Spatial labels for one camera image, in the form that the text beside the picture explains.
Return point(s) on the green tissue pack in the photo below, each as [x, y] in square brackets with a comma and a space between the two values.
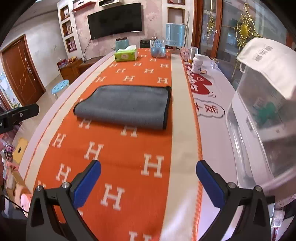
[130, 53]

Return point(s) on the white floating wall shelf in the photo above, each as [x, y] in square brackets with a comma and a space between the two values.
[103, 3]

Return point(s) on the black box appliance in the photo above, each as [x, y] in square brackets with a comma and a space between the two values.
[145, 43]

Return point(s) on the wooden TV cabinet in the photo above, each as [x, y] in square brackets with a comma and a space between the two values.
[73, 70]

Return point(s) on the blue round stool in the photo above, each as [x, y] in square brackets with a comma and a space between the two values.
[59, 86]

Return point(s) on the yellow plastic stool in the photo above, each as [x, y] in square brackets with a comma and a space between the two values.
[20, 150]

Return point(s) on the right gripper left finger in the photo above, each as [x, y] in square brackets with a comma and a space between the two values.
[84, 182]

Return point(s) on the small clear glass cup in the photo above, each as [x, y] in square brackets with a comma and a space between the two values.
[214, 63]

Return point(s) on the black wall television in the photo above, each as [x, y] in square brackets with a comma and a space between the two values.
[119, 19]

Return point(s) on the pink pig figurine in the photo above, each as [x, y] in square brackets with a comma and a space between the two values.
[184, 54]

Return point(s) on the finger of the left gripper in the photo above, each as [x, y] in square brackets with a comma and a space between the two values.
[20, 114]

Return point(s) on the white appliance with clear lid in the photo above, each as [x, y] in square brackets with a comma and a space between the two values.
[261, 125]

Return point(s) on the glass jar with lid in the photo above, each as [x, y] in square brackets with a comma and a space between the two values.
[192, 52]

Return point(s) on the white medicine bottle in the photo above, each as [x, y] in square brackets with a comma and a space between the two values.
[197, 63]

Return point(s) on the light blue table lamp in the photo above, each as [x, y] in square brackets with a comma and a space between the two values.
[175, 35]

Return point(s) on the white cloth cover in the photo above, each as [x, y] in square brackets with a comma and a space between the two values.
[275, 61]

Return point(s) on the brown wooden door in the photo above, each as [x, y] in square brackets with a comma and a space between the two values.
[21, 72]

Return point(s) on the blue snow globe ornament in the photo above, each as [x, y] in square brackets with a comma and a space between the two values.
[158, 49]

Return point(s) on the red floating wall shelf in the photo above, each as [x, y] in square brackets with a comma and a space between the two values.
[78, 5]

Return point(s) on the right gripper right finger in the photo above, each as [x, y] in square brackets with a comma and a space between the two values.
[212, 182]

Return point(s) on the orange H-pattern table runner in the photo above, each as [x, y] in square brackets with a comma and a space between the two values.
[120, 148]

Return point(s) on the purple grey microfiber towel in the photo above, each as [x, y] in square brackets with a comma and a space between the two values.
[129, 105]

